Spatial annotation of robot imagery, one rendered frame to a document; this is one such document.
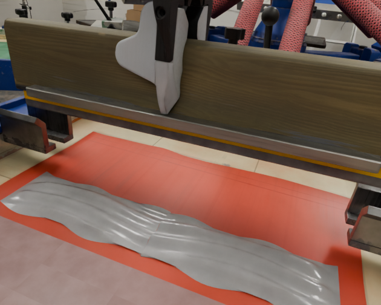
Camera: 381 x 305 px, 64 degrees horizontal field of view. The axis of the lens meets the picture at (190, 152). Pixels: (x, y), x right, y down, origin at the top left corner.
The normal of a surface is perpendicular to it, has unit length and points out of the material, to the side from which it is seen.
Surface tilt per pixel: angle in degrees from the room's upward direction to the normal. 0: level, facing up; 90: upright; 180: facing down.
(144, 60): 83
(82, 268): 0
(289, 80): 89
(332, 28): 90
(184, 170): 0
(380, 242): 90
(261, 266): 32
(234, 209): 0
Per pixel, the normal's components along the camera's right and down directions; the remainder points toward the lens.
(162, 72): -0.37, 0.61
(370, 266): 0.08, -0.88
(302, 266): -0.21, -0.54
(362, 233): -0.36, 0.42
